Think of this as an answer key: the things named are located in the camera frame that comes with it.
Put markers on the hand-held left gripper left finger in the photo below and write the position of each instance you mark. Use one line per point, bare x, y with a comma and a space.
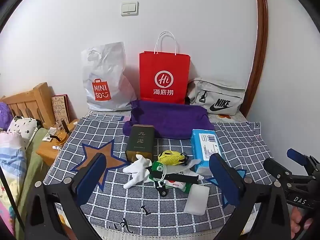
91, 177

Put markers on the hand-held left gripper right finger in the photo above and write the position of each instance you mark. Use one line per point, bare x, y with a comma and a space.
225, 180

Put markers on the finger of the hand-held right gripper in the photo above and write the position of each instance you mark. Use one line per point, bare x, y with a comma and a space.
296, 155
275, 166

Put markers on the white sponge block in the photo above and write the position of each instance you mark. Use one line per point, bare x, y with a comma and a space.
196, 200

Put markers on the light green packet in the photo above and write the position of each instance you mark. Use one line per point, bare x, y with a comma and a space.
180, 185

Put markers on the white glove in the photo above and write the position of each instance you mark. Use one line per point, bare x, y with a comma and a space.
138, 170

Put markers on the yellow mesh pouch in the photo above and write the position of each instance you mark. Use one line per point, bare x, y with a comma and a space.
171, 158

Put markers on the purple fabric tray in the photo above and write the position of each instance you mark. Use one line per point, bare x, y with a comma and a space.
170, 120

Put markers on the person's right hand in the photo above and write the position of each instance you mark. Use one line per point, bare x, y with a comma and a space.
296, 220

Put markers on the blue tissue pack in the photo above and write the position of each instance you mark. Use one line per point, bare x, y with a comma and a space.
205, 145

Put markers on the small white tube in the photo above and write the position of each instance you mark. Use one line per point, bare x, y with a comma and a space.
55, 147

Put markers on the amber glass dish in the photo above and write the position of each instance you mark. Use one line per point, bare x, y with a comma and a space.
60, 140

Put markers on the wooden nightstand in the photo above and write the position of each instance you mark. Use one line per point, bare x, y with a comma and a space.
46, 152

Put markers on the small black stand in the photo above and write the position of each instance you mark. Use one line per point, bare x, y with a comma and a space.
65, 127

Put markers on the green bed sheet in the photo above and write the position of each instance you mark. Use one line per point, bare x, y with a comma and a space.
32, 170

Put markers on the dark green tea tin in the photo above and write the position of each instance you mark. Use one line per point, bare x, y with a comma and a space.
140, 140

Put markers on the brown patterned book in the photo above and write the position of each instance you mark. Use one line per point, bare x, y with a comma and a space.
61, 108

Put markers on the pastel printed quilt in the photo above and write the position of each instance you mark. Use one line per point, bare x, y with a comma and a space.
10, 160

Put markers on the white black-dotted pillow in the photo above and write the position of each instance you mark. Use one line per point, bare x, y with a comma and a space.
21, 130

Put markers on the grey waist bag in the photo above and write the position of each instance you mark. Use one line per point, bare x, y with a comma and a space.
220, 92

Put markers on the white plastic shopping bag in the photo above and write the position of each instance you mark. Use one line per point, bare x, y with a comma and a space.
105, 80

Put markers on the wooden headboard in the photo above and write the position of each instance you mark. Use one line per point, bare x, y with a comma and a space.
30, 100

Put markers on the purple plush toy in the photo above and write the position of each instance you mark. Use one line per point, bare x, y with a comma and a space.
5, 116

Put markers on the red paper bag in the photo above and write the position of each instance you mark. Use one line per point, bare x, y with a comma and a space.
163, 65

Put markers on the wooden door frame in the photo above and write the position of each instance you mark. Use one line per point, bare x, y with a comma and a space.
261, 42

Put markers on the white wall switch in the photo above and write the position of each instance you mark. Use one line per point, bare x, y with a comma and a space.
129, 8

